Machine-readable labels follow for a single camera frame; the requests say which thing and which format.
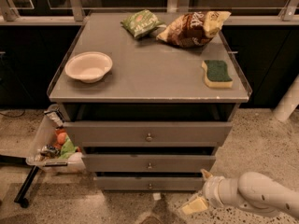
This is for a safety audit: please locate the grey drawer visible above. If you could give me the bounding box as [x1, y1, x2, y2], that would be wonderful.
[94, 176, 204, 191]
[82, 154, 216, 173]
[64, 121, 232, 147]

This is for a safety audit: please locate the black stand leg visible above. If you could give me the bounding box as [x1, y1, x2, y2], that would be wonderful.
[0, 155, 39, 208]

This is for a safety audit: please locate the clear plastic bin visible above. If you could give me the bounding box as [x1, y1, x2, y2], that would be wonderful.
[26, 105, 85, 173]

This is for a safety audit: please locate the grey drawer cabinet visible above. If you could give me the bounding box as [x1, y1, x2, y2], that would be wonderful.
[48, 13, 251, 178]

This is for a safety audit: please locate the orange fruit in bin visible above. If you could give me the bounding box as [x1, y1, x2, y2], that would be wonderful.
[57, 133, 67, 145]

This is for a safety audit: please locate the white paper scrap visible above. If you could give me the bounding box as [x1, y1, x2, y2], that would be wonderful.
[152, 193, 162, 201]

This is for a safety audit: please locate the grey bottom drawer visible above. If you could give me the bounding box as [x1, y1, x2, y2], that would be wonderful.
[94, 176, 204, 191]

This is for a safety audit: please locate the grey top drawer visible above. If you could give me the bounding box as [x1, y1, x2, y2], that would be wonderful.
[64, 121, 232, 147]

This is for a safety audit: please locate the brown chip bag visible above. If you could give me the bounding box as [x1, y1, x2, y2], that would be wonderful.
[156, 11, 231, 49]

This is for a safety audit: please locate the metal window railing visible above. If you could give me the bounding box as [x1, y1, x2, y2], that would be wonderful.
[1, 0, 299, 22]

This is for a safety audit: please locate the green chip bag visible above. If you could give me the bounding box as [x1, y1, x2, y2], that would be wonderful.
[121, 9, 166, 39]

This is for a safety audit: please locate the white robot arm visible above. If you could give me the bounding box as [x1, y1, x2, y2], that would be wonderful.
[182, 81, 299, 218]

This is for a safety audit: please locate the white paper bowl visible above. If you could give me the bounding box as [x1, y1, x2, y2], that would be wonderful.
[64, 51, 113, 83]

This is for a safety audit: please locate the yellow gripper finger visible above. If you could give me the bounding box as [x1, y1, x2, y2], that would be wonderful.
[201, 169, 213, 181]
[181, 197, 208, 215]

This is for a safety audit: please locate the green yellow sponge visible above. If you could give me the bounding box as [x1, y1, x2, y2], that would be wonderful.
[202, 60, 233, 89]

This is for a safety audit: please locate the green packet in bin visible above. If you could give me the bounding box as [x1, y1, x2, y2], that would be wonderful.
[60, 138, 77, 159]

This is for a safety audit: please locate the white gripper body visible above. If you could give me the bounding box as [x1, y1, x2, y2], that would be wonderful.
[203, 176, 238, 208]

